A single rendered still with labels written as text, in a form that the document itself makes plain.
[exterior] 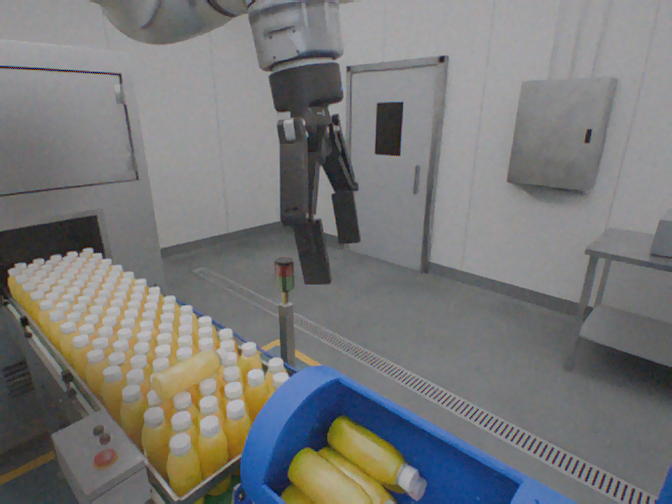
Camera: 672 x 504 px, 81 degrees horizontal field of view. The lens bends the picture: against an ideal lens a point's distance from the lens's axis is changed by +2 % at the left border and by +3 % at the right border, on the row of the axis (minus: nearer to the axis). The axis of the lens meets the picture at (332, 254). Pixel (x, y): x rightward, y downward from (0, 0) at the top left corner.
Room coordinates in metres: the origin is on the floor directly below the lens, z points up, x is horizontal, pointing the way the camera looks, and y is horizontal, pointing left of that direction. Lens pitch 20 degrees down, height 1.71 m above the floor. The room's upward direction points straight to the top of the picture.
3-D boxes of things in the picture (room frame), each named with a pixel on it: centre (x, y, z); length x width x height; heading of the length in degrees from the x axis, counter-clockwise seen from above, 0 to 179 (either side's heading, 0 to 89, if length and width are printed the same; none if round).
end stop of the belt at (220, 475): (0.73, 0.17, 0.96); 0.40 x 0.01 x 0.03; 138
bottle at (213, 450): (0.68, 0.27, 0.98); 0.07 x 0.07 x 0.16
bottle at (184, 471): (0.63, 0.31, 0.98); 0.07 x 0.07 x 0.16
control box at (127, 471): (0.59, 0.46, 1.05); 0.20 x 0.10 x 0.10; 48
